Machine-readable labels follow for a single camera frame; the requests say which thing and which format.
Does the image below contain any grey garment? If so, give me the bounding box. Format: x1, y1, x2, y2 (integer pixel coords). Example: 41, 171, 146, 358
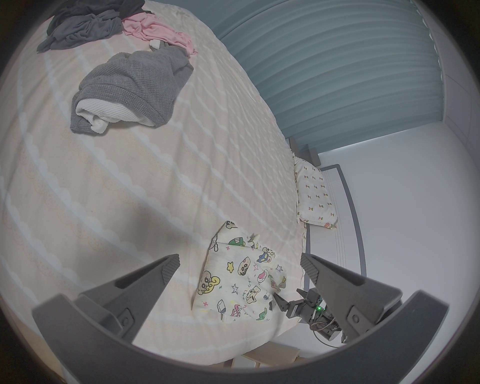
70, 47, 194, 134

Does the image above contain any white printed pyjama top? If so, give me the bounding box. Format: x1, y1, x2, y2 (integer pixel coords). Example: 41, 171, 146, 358
192, 220, 287, 323

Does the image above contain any blue-green curtain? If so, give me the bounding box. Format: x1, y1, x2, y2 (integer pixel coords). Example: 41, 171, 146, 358
165, 0, 447, 152

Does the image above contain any pink garment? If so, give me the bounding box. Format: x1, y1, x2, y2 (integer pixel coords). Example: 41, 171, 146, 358
122, 11, 197, 57

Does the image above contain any white printed pillow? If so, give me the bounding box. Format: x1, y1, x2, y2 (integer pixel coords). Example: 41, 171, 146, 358
292, 155, 338, 229

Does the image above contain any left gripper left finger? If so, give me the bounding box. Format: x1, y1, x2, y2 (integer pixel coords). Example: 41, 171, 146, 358
75, 253, 181, 343

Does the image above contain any black garment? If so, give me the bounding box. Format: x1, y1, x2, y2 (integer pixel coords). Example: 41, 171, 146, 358
37, 0, 145, 53

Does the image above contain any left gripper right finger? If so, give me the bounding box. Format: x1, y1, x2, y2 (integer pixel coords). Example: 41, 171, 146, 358
301, 253, 403, 342

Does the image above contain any small wooden table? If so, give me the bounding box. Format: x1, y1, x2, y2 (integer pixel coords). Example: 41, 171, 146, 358
232, 343, 301, 370

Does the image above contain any bed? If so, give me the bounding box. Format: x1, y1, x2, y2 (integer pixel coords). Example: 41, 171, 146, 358
0, 0, 366, 370

